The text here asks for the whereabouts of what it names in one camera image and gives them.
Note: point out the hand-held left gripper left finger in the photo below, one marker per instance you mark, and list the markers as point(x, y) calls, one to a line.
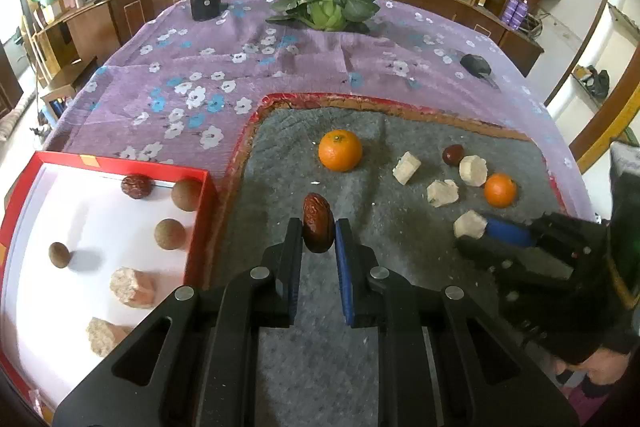
point(295, 282)

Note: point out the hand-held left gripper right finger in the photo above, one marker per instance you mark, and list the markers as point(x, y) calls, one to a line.
point(346, 277)

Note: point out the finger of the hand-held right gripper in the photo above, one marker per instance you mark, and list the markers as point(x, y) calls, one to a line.
point(520, 262)
point(512, 232)

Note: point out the small orange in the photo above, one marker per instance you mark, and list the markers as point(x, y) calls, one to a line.
point(500, 190)

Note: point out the red cardboard box tray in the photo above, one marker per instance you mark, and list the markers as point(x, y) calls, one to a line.
point(202, 227)

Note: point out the large orange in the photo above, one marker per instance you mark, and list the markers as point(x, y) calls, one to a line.
point(340, 150)

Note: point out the person's right forearm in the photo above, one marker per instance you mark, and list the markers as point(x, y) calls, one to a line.
point(575, 337)

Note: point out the grey felt mat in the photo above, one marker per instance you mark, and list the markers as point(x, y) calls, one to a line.
point(425, 247)

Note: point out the black shoes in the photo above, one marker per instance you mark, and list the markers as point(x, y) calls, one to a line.
point(597, 82)

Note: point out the black key fob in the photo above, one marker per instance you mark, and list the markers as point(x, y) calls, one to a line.
point(475, 63)

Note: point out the purple spray can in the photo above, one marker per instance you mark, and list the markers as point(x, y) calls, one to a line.
point(511, 11)
point(522, 14)

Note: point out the purple floral tablecloth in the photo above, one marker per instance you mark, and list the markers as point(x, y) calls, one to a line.
point(200, 57)

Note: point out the blue water bottle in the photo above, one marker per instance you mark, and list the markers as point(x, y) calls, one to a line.
point(56, 108)

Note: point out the wooden stool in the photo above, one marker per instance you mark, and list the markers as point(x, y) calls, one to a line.
point(65, 79)

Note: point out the grey door rug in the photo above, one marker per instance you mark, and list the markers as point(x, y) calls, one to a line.
point(15, 119)

